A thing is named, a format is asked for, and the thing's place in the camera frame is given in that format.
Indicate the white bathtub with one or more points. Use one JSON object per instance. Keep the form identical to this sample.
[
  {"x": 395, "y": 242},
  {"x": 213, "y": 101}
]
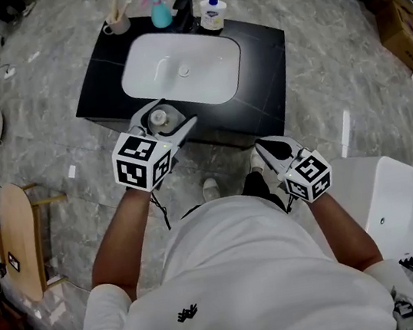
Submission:
[{"x": 399, "y": 203}]

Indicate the small white floor block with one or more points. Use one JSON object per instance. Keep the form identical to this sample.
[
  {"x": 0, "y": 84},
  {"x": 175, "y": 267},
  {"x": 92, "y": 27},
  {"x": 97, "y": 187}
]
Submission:
[{"x": 72, "y": 172}]

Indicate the black sink counter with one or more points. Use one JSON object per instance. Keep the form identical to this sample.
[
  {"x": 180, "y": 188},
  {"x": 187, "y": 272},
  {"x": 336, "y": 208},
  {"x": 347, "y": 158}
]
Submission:
[{"x": 254, "y": 71}]

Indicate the person's right white shoe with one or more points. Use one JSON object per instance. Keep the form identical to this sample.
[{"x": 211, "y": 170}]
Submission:
[{"x": 256, "y": 159}]

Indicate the white sink basin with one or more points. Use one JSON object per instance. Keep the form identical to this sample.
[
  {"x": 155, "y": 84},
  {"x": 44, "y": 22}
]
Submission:
[{"x": 197, "y": 80}]

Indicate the person's white shirt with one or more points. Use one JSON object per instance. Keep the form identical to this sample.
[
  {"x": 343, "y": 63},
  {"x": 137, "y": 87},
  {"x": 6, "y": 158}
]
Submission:
[{"x": 239, "y": 271}]

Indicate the wooden toothbrush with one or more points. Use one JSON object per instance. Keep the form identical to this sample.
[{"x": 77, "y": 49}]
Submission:
[
  {"x": 114, "y": 4},
  {"x": 124, "y": 8}
]

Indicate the teal spray bottle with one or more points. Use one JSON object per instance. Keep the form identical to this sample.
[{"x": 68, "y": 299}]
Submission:
[{"x": 160, "y": 12}]

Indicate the person's white shoe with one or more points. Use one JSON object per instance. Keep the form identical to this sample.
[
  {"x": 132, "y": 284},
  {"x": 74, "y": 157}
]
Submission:
[
  {"x": 256, "y": 159},
  {"x": 210, "y": 190}
]

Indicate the white floor strip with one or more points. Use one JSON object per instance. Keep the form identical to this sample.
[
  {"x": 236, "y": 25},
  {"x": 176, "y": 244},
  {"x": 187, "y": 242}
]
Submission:
[{"x": 346, "y": 134}]

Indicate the person's left forearm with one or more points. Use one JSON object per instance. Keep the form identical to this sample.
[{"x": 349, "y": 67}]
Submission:
[{"x": 122, "y": 243}]

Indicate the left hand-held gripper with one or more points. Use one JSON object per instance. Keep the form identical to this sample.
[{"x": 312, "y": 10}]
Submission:
[{"x": 140, "y": 163}]

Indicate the person's black trousers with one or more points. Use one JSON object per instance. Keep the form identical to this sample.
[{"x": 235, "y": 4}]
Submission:
[{"x": 259, "y": 189}]

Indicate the person's left white shoe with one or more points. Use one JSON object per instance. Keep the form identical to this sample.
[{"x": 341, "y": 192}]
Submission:
[{"x": 210, "y": 190}]

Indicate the wooden oval table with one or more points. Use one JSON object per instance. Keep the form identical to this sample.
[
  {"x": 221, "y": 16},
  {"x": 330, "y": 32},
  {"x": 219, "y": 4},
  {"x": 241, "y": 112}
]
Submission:
[{"x": 19, "y": 236}]

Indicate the person's right forearm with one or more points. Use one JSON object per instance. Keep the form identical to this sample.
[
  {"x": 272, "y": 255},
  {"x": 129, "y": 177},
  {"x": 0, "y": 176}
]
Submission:
[{"x": 343, "y": 232}]

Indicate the sink drain plug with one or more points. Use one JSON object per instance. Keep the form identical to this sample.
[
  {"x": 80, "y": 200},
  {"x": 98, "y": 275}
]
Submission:
[{"x": 184, "y": 70}]

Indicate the white soap pump bottle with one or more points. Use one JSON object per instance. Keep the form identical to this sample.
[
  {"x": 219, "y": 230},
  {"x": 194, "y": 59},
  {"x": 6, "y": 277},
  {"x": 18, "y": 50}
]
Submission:
[{"x": 212, "y": 13}]

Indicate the beige cup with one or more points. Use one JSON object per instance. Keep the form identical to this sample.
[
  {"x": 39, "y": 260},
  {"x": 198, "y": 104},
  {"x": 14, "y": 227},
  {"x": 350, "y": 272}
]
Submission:
[{"x": 120, "y": 25}]

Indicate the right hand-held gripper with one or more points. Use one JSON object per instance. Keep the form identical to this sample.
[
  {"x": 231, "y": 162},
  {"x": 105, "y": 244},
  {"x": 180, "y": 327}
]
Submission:
[{"x": 309, "y": 177}]

